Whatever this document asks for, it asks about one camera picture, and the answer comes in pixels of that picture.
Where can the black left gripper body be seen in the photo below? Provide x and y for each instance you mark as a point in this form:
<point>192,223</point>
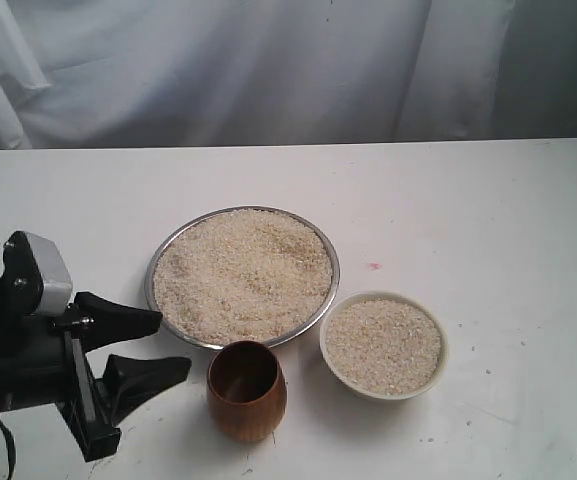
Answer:
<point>42,362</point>

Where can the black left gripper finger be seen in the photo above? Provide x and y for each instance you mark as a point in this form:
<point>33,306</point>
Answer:
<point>103,322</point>
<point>128,383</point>

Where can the brown wooden cup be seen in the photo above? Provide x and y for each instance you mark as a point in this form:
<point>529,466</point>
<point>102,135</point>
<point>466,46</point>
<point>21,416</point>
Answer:
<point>246,391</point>

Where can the large metal rice plate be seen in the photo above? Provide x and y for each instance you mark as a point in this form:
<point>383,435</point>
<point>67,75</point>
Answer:
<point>243,273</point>

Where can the white ceramic rice bowl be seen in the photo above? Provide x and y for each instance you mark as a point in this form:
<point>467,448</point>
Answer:
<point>383,346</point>

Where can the white backdrop cloth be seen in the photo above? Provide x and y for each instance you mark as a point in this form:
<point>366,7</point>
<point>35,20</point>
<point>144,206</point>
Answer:
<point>127,74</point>

